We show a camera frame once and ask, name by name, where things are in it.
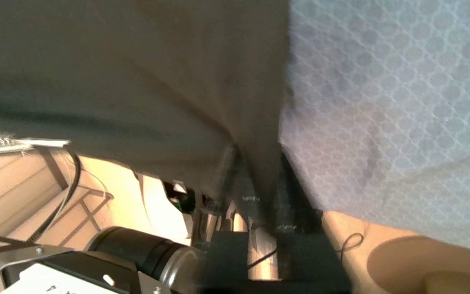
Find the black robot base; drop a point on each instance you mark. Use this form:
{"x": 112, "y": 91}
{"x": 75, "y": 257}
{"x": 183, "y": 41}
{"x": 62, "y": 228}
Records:
{"x": 55, "y": 281}

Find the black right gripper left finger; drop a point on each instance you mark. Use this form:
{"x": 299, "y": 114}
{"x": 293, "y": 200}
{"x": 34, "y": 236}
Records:
{"x": 227, "y": 257}

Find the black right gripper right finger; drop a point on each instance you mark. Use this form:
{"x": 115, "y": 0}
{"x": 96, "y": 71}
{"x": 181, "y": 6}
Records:
{"x": 308, "y": 257}

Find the blue bed sheet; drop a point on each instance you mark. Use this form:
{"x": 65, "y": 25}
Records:
{"x": 402, "y": 102}

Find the black t-shirt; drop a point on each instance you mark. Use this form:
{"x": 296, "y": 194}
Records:
{"x": 116, "y": 73}

